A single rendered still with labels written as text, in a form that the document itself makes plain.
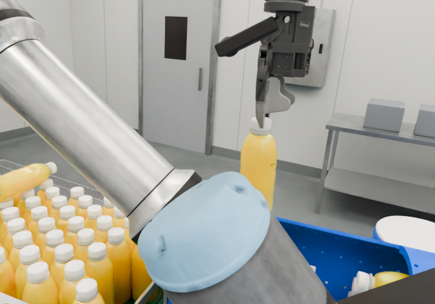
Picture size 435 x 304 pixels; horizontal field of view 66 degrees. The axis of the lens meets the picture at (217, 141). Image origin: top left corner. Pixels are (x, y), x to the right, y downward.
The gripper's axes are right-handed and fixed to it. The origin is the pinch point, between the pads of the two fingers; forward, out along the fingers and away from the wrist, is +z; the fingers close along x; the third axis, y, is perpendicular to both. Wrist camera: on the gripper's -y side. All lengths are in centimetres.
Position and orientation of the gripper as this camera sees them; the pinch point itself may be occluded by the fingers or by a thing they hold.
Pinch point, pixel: (261, 118)
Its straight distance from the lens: 63.2
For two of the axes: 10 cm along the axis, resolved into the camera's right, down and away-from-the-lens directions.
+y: 9.4, 1.6, -3.1
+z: -0.6, 9.5, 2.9
